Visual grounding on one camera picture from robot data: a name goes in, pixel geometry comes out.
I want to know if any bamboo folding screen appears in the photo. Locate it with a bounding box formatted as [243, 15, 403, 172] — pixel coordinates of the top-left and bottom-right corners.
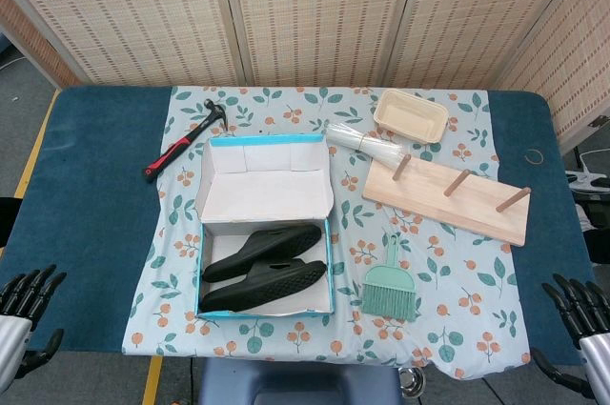
[0, 0, 610, 149]

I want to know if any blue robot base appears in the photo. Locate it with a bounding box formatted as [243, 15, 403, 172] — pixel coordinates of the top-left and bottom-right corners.
[197, 359, 401, 405]

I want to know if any green hand brush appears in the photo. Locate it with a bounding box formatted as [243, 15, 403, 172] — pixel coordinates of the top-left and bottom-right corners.
[360, 233, 420, 325]

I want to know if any beige rectangular tray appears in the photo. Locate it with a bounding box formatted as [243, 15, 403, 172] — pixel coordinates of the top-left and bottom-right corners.
[373, 89, 449, 144]

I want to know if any black white equipment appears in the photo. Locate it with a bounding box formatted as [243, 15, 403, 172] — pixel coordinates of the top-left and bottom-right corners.
[565, 171, 610, 263]

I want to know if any wooden board with pegs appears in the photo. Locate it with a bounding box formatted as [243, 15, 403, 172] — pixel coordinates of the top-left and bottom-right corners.
[361, 154, 532, 248]

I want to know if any dark blue table cover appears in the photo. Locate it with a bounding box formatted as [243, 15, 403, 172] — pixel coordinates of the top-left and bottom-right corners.
[0, 85, 597, 366]

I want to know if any black object beside table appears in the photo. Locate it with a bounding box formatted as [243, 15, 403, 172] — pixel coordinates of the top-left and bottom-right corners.
[0, 197, 21, 250]

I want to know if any black shoe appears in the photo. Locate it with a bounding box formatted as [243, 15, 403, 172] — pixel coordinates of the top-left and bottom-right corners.
[198, 259, 329, 314]
[203, 223, 323, 283]

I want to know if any red black claw hammer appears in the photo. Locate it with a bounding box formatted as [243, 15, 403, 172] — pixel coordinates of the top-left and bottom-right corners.
[144, 98, 228, 185]

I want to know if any blue cardboard shoe box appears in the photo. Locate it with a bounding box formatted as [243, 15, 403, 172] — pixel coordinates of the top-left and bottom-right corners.
[194, 133, 337, 321]

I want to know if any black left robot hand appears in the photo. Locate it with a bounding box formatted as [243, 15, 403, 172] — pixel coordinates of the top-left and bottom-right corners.
[0, 264, 68, 380]

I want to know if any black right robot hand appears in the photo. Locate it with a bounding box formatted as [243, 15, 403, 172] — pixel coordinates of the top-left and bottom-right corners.
[531, 273, 610, 399]

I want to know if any floral tablecloth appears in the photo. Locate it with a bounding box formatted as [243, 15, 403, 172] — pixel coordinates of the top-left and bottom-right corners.
[122, 85, 533, 380]

